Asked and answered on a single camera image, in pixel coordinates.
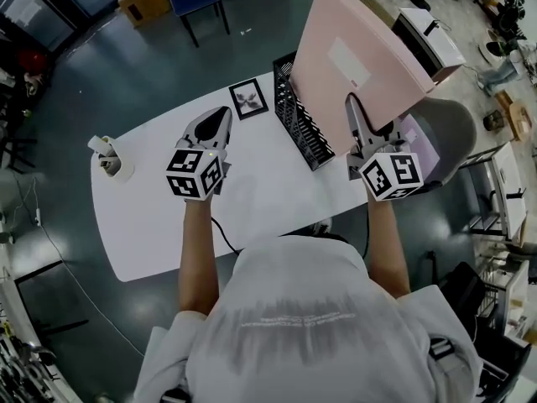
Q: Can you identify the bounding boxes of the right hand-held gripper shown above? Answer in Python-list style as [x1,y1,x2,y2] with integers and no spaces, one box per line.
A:
[345,94,425,202]

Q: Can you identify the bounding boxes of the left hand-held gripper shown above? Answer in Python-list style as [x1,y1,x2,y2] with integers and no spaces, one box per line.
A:
[165,106,235,202]

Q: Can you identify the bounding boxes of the pink paper folder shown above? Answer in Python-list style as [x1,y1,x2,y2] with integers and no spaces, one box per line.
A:
[288,0,440,157]

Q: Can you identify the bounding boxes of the black mesh file rack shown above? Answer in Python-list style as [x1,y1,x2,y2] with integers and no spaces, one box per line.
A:
[272,51,337,172]

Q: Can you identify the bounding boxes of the person's right forearm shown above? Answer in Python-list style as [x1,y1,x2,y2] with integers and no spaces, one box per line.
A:
[367,191,412,300]

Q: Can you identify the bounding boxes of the person's left forearm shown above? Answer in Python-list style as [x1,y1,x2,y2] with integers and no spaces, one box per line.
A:
[178,199,221,317]

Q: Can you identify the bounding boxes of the brown cardboard box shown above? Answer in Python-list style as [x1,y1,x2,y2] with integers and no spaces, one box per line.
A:
[117,0,174,29]

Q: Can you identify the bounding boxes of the purple document case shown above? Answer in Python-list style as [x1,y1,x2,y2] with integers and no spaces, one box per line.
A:
[396,113,442,185]

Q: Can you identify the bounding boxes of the grey chair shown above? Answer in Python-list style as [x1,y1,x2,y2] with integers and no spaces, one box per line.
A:
[398,97,479,193]

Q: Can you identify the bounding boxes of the white-topped brown cabinet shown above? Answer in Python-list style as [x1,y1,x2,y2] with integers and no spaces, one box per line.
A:
[392,7,467,88]

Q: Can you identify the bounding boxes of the white paper strip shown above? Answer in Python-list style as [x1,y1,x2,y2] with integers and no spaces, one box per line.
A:
[86,135,112,155]

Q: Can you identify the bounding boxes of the white black-framed table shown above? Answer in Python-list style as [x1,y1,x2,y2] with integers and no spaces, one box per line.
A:
[459,140,530,243]

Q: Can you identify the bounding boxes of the black office chair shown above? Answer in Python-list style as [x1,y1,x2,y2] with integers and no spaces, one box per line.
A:
[435,260,505,332]

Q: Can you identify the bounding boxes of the red bag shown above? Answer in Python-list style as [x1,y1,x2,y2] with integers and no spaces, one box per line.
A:
[16,48,45,73]

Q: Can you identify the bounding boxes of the person's white shirt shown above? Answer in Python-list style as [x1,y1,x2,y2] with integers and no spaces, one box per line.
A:
[133,235,484,403]

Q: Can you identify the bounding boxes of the black-framed side table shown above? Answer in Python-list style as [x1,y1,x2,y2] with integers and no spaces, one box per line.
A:
[14,260,90,336]

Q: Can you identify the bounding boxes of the black harness buckle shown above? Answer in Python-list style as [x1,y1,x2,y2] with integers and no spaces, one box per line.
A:
[161,386,192,403]
[427,336,456,361]

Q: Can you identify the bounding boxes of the black picture frame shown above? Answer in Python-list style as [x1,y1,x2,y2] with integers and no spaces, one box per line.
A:
[228,77,270,122]

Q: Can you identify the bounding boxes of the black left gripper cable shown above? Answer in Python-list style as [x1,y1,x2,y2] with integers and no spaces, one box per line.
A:
[211,217,242,256]

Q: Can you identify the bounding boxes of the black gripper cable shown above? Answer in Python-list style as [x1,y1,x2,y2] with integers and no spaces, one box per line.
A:
[211,217,242,256]
[361,207,373,260]

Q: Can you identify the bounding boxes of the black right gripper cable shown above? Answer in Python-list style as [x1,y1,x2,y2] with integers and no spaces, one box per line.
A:
[361,207,373,260]

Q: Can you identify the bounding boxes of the white floor cable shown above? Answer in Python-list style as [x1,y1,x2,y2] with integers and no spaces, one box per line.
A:
[12,174,146,357]

